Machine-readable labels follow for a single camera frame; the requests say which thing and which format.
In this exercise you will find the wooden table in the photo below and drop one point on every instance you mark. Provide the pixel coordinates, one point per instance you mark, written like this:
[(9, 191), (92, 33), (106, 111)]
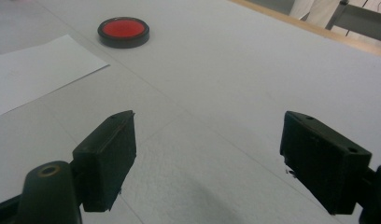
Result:
[(303, 23)]

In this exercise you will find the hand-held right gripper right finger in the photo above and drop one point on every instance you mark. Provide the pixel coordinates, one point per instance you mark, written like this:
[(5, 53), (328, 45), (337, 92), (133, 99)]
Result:
[(325, 161)]

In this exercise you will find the round red ink pad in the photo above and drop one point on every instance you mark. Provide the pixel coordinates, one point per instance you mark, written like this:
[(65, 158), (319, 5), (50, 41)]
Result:
[(123, 28)]

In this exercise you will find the white paper sheet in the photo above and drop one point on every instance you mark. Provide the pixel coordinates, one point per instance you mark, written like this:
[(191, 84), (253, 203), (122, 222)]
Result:
[(39, 71)]

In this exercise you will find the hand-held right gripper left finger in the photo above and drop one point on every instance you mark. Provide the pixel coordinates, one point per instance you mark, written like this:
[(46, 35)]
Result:
[(107, 161)]

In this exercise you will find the white panel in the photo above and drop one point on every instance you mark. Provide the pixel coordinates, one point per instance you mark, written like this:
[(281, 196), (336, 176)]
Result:
[(319, 11)]

